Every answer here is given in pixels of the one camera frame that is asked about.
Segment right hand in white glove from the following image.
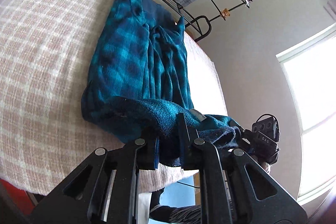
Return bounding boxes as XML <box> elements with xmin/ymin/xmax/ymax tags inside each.
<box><xmin>259</xmin><ymin>162</ymin><xmax>271</xmax><ymax>174</ymax></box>

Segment pink checked bed cover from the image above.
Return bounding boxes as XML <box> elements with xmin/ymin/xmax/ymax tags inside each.
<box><xmin>0</xmin><ymin>0</ymin><xmax>229</xmax><ymax>196</ymax></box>

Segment small brown teddy bear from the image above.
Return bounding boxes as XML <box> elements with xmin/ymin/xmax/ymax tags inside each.
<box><xmin>221</xmin><ymin>9</ymin><xmax>230</xmax><ymax>18</ymax></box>

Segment teal plaid fleece jacket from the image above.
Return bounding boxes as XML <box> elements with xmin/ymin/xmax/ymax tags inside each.
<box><xmin>81</xmin><ymin>0</ymin><xmax>241</xmax><ymax>167</ymax></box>

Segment window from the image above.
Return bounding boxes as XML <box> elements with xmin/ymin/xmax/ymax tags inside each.
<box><xmin>276</xmin><ymin>24</ymin><xmax>335</xmax><ymax>205</ymax></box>

